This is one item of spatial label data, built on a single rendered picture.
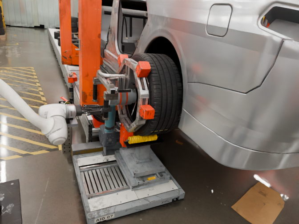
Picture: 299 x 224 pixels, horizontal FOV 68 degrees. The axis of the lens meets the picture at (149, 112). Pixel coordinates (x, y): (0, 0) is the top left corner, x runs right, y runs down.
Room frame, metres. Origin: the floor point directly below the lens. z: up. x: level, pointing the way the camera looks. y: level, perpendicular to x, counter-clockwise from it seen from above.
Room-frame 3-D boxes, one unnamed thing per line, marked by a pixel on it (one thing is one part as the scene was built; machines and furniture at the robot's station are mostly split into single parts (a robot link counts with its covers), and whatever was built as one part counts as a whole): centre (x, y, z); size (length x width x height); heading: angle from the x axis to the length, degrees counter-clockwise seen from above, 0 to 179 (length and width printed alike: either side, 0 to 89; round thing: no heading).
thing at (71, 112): (1.28, 0.50, 0.83); 0.09 x 0.06 x 0.09; 28
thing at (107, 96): (1.40, 0.27, 0.93); 0.09 x 0.05 x 0.05; 118
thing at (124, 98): (1.62, 0.23, 0.85); 0.21 x 0.14 x 0.14; 118
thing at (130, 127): (1.65, 0.17, 0.85); 0.54 x 0.07 x 0.54; 28
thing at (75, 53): (3.86, 1.20, 0.69); 0.52 x 0.17 x 0.35; 118
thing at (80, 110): (1.32, 0.44, 0.83); 0.09 x 0.08 x 0.07; 118
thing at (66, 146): (1.99, 0.84, 0.21); 0.10 x 0.10 x 0.42; 28
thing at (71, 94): (3.02, 1.17, 0.30); 0.09 x 0.05 x 0.50; 28
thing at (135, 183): (1.73, 0.02, 0.13); 0.50 x 0.36 x 0.10; 28
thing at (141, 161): (1.73, 0.02, 0.32); 0.40 x 0.30 x 0.28; 28
